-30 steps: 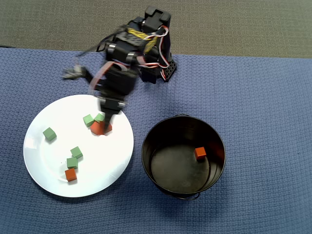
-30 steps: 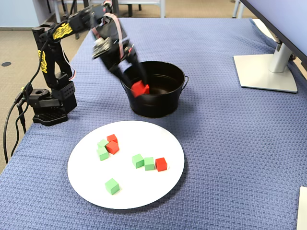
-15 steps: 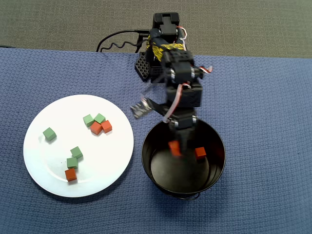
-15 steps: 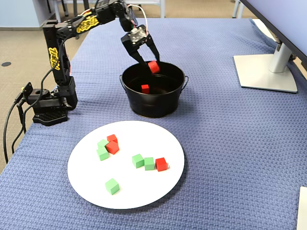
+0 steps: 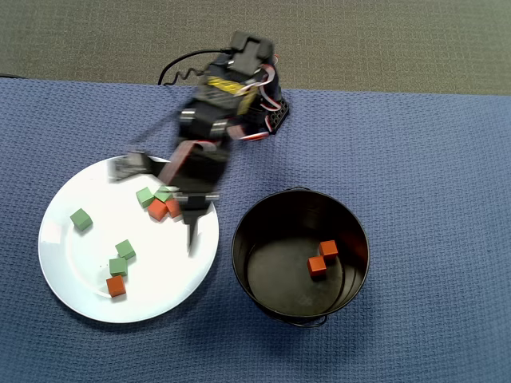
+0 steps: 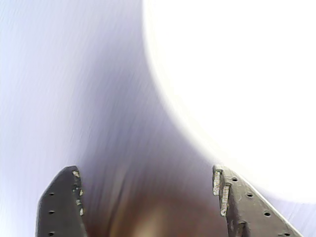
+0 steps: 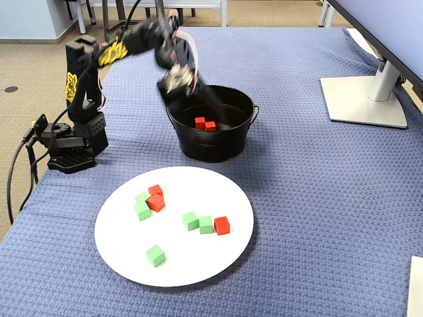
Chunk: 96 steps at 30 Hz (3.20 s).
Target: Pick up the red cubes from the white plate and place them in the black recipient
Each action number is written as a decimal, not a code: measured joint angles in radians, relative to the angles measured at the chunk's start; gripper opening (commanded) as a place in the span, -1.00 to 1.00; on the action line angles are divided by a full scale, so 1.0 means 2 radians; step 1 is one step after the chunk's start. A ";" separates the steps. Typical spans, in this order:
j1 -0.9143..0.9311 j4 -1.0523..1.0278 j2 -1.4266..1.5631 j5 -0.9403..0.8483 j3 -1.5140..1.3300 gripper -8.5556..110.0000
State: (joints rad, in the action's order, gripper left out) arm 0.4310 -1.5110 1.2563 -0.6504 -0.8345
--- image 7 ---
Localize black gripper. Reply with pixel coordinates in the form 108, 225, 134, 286
156, 74, 231, 116

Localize white round plate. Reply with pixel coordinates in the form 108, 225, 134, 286
94, 166, 255, 287

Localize black metal bucket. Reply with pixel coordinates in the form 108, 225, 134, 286
165, 85, 260, 163

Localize black chair legs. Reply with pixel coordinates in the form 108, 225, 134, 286
64, 0, 97, 26
144, 5, 196, 24

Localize blue woven table cloth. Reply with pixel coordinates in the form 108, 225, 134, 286
0, 25, 423, 317

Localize white desk legs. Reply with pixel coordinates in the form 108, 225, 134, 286
317, 0, 337, 28

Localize silver monitor stand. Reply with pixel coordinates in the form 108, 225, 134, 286
319, 49, 409, 129

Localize computer monitor screen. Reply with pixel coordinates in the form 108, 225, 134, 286
327, 0, 423, 89

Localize white flat board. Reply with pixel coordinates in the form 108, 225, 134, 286
406, 256, 423, 317

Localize dark metal table frame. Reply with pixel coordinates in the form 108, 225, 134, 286
100, 0, 166, 44

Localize black plug cable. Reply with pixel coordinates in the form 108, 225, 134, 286
23, 133, 39, 186

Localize thin black camera cable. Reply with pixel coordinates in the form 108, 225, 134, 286
18, 0, 176, 214

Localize thick black power cable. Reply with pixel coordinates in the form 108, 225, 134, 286
5, 138, 27, 227

